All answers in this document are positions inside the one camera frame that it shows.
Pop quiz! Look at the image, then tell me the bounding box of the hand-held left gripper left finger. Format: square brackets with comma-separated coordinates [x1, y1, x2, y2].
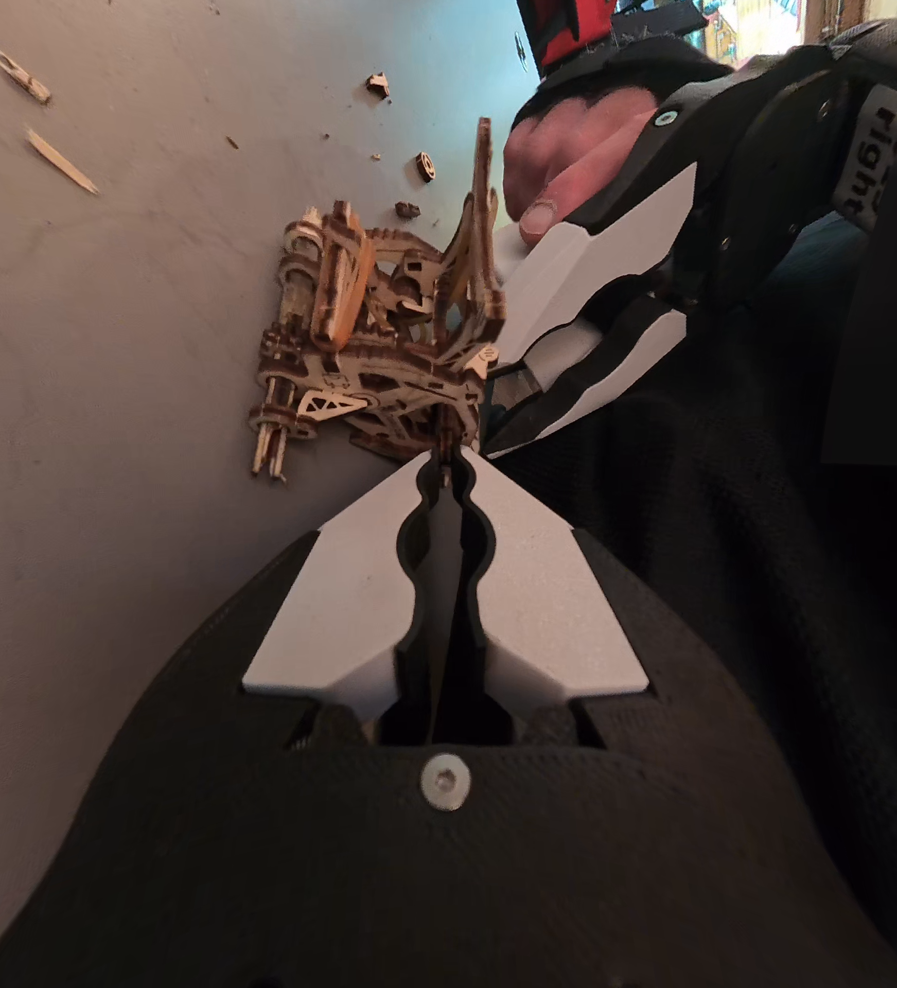
[241, 450, 437, 744]

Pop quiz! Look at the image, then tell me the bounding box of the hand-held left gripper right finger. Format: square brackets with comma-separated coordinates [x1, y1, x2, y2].
[452, 448, 652, 730]

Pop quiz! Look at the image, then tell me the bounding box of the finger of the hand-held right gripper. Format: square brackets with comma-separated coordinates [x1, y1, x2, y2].
[485, 295, 690, 462]
[493, 162, 700, 365]

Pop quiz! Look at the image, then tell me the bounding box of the red fabric item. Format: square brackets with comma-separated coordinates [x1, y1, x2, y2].
[516, 0, 619, 78]

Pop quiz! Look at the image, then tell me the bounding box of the long wood splinter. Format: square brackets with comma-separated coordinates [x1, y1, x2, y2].
[0, 37, 53, 105]
[25, 127, 100, 196]

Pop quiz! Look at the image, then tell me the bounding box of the wooden buggy model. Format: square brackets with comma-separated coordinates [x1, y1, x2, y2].
[248, 116, 511, 483]

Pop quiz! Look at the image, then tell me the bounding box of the person's right hand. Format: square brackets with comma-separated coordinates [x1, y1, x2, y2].
[502, 34, 735, 250]

